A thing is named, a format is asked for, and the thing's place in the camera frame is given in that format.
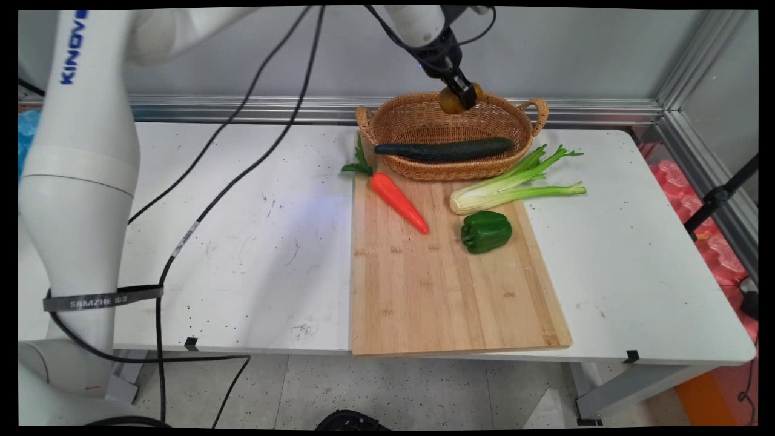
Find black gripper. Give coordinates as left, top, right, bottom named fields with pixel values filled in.
left=417, top=27, right=478, bottom=112

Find brown potato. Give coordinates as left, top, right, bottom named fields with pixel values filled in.
left=438, top=82, right=485, bottom=116

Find woven wicker basket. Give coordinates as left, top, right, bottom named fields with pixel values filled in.
left=355, top=91, right=549, bottom=182

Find dark green cucumber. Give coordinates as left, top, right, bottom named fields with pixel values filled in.
left=372, top=137, right=515, bottom=163

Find green celery stalk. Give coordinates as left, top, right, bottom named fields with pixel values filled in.
left=449, top=144, right=587, bottom=216

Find orange toy carrot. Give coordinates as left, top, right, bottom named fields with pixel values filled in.
left=341, top=134, right=430, bottom=235

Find green bell pepper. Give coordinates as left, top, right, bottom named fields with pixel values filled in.
left=460, top=211, right=513, bottom=254

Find bamboo cutting board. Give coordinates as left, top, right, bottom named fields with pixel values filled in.
left=350, top=134, right=573, bottom=357

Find black tripod stand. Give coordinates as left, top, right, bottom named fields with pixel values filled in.
left=684, top=154, right=759, bottom=240

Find pink bubble wrap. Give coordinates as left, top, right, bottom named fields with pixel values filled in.
left=642, top=142, right=759, bottom=346

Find grey table leg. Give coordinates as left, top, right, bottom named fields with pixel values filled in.
left=569, top=362, right=721, bottom=426

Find small black device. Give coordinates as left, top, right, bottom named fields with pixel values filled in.
left=739, top=277, right=759, bottom=320

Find orange floor panel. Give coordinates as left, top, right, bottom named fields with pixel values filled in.
left=674, top=371, right=747, bottom=426

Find blue plastic sheet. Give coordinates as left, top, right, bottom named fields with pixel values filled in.
left=18, top=109, right=41, bottom=182

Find thin black cable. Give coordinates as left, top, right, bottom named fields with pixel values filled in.
left=128, top=6, right=312, bottom=225

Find aluminium frame rails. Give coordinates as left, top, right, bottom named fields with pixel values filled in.
left=18, top=9, right=759, bottom=285

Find thick black labelled cable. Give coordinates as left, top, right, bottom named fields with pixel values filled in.
left=45, top=6, right=326, bottom=428

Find grey velcro strap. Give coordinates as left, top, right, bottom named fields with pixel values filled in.
left=42, top=286, right=165, bottom=313

